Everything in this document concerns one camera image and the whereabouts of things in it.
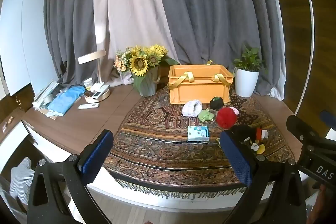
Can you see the mickey mouse plush toy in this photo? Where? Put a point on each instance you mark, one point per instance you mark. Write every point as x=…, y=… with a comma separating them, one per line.
x=253, y=137

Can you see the green frog soft toy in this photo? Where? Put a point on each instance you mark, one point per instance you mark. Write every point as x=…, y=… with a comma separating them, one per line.
x=206, y=115

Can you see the beige curtain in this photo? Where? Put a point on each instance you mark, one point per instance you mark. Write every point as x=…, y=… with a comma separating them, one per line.
x=126, y=23

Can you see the white cabinet door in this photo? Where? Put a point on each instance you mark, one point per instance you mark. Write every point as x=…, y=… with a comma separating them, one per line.
x=25, y=55

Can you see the blue white tissue pack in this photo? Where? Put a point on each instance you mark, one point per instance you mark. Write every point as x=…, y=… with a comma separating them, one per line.
x=198, y=133

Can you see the white fluffy soft toy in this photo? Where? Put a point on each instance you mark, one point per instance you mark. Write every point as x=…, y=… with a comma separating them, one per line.
x=192, y=108

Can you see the sunflower bouquet in vase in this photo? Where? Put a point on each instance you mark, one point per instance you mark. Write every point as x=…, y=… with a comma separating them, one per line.
x=143, y=65

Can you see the white remote control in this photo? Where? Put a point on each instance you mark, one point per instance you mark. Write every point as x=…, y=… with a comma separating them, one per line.
x=88, y=106

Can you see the pink soft ball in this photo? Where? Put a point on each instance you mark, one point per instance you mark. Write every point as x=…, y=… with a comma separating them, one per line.
x=235, y=110

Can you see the black green ball toy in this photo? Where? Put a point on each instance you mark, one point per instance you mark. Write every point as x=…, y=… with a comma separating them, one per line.
x=216, y=103

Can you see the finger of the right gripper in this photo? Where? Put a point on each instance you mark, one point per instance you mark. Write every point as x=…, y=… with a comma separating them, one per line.
x=306, y=134
x=328, y=119

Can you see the grey curtain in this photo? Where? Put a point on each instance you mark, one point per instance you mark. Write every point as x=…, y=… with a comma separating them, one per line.
x=202, y=30

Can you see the patterned paisley table rug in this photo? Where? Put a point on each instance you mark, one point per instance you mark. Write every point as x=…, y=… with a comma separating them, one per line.
x=159, y=151

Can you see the person right hand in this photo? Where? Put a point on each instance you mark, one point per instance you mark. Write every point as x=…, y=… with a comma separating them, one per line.
x=324, y=208

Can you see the red pompom ball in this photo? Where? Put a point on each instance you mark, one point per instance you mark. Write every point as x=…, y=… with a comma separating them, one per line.
x=226, y=118

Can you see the white paper cup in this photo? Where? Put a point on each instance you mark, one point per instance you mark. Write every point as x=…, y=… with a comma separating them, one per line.
x=88, y=83

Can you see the orange plastic storage crate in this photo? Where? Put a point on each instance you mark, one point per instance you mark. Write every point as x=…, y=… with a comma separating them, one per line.
x=200, y=82

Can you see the striped cloth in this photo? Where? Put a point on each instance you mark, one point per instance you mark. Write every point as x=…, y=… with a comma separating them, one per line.
x=21, y=181

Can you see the blue folded cloth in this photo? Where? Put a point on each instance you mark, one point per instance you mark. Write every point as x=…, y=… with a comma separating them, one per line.
x=63, y=102

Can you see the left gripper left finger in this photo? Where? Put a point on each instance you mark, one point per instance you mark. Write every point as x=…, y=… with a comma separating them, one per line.
x=46, y=201

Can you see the potted plant white pot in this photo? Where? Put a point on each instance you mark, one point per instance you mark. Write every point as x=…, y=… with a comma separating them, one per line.
x=246, y=71

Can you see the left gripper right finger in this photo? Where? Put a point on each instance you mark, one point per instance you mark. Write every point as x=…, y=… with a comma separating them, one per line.
x=286, y=202

